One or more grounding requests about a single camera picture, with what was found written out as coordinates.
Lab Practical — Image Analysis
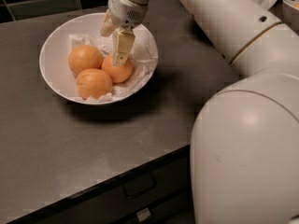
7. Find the large white bowl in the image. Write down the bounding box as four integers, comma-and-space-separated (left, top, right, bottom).
39, 13, 150, 104

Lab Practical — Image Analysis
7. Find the dark upper drawer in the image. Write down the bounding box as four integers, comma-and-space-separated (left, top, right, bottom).
8, 146, 191, 224

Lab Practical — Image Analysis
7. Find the orange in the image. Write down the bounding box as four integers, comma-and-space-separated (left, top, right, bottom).
76, 69, 113, 100
68, 45, 104, 77
101, 54, 134, 83

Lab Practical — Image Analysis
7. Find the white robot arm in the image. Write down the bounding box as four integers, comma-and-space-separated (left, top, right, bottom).
179, 0, 299, 224

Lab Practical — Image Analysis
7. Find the dark drawer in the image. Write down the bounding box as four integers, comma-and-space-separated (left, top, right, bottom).
8, 146, 191, 224
111, 189, 190, 224

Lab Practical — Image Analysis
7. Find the white paper under oranges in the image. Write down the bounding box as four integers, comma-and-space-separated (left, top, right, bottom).
69, 29, 158, 105

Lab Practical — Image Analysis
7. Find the dark lower drawer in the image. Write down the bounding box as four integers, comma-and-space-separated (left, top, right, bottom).
111, 189, 190, 224

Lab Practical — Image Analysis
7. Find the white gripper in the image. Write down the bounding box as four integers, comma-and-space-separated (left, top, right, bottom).
100, 0, 149, 66

